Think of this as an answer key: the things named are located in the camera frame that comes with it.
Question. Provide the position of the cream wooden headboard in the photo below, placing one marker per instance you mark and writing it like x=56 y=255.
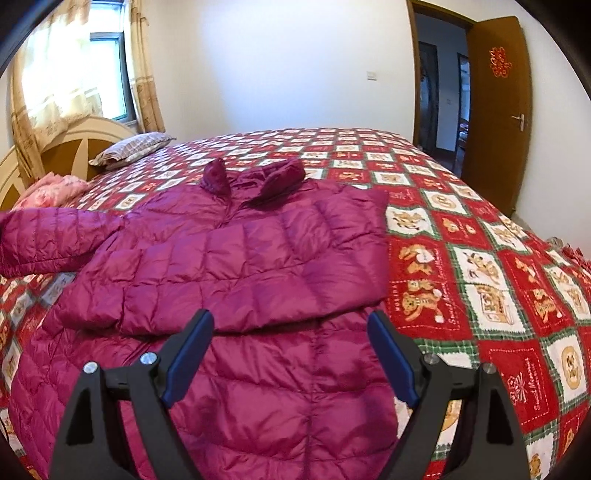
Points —
x=69 y=147

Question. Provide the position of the brown wooden door frame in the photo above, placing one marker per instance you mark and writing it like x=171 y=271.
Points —
x=415 y=69

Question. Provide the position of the window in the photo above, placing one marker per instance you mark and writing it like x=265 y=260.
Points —
x=111 y=78

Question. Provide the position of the magenta quilted down jacket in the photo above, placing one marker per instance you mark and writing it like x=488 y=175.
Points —
x=258 y=258

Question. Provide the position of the red checked printed blanket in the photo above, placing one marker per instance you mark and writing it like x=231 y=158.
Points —
x=485 y=277

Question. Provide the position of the pink floral cloth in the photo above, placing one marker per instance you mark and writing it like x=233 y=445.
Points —
x=51 y=191

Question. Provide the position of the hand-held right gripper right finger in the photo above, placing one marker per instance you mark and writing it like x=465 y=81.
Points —
x=392 y=364

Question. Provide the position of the red paper door decoration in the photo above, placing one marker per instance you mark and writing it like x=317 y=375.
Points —
x=500 y=61

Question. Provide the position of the brown wooden door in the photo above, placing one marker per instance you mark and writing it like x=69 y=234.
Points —
x=494 y=138

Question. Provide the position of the grey patterned pillow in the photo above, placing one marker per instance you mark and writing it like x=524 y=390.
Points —
x=134 y=147

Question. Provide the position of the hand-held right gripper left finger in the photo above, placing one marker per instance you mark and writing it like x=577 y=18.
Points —
x=184 y=369

